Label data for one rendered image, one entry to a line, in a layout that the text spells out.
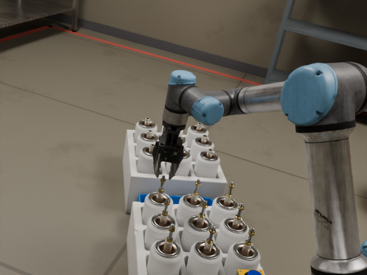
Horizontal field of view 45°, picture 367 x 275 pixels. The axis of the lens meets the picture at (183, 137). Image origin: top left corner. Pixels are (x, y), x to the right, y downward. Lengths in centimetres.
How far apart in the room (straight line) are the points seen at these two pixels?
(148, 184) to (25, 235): 48
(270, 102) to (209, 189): 72
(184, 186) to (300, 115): 95
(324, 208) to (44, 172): 137
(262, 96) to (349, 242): 43
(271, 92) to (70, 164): 118
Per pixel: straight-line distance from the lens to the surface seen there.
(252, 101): 118
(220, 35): 379
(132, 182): 171
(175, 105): 125
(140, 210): 153
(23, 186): 192
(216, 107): 116
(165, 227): 136
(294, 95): 89
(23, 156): 212
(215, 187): 178
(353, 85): 91
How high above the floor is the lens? 110
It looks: 27 degrees down
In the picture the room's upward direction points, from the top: 12 degrees clockwise
